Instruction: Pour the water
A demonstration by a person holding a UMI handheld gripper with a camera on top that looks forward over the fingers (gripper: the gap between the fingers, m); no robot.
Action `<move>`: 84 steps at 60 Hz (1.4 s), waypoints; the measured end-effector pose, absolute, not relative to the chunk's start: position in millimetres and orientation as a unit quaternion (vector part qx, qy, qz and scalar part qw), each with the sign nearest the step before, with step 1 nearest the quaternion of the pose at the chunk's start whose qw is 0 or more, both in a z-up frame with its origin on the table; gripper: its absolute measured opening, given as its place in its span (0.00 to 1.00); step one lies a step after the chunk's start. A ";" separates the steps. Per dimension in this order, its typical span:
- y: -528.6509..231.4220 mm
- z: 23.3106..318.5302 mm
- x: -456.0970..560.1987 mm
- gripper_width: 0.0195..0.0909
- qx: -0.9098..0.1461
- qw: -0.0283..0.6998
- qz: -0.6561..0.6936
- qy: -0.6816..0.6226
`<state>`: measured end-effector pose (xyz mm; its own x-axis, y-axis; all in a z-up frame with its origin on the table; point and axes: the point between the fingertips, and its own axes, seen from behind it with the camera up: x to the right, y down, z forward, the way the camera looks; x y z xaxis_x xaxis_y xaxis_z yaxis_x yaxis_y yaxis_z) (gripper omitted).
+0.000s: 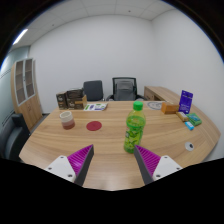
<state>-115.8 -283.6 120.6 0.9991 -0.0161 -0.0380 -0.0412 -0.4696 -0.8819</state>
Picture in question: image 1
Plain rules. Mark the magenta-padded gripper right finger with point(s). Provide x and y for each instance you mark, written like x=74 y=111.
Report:
x=164 y=165

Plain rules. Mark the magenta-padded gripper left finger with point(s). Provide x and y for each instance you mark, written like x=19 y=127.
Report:
x=63 y=165

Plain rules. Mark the green drink bottle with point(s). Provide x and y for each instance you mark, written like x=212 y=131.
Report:
x=134 y=130

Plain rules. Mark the white and brown cup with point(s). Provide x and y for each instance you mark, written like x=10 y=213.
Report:
x=67 y=120

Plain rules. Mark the small light blue box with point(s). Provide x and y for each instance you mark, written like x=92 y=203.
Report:
x=189 y=125

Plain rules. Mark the flat round red coaster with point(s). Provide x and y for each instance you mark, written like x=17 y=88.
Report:
x=94 y=126

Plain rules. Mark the small tan box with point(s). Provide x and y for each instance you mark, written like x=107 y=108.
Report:
x=182 y=116

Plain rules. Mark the green box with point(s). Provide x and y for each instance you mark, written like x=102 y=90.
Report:
x=194 y=119

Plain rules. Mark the orange box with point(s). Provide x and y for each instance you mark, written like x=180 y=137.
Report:
x=169 y=108

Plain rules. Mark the black sofa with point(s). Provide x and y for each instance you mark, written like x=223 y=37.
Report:
x=13 y=136

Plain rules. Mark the round white disc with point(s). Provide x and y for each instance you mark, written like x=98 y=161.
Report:
x=154 y=105

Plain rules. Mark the brown and tan carton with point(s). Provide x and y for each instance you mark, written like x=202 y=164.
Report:
x=77 y=104

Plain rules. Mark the tall wooden shelf cabinet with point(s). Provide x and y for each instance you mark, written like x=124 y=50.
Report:
x=30 y=108

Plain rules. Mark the white purple green leaflet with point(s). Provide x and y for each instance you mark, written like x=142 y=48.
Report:
x=95 y=107

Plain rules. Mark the upright purple box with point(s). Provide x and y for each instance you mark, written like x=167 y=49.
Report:
x=185 y=101

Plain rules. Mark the low wooden side cabinet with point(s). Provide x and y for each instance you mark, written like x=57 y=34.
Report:
x=160 y=93

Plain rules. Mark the flat dark brown carton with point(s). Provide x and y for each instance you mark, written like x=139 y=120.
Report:
x=74 y=93

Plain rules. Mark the dark grey office chair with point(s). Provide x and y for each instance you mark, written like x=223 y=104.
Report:
x=93 y=90

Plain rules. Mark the black mesh office chair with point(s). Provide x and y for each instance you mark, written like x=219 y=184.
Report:
x=124 y=90

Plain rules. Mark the long ceiling light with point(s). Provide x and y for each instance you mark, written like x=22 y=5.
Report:
x=20 y=36

